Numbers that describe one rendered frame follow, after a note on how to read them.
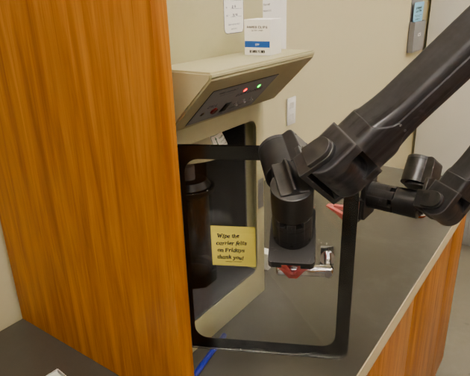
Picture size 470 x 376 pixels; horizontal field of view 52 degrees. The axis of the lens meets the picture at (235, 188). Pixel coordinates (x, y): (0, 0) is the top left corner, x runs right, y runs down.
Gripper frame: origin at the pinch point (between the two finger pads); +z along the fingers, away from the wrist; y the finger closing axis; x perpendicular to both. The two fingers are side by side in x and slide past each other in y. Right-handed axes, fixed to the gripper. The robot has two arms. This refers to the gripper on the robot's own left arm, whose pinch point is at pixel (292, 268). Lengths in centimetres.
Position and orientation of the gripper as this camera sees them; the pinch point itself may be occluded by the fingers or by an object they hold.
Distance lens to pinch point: 78.5
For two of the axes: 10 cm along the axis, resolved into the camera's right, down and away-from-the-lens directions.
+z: 0.9, 6.8, 7.2
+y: -1.3, 7.3, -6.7
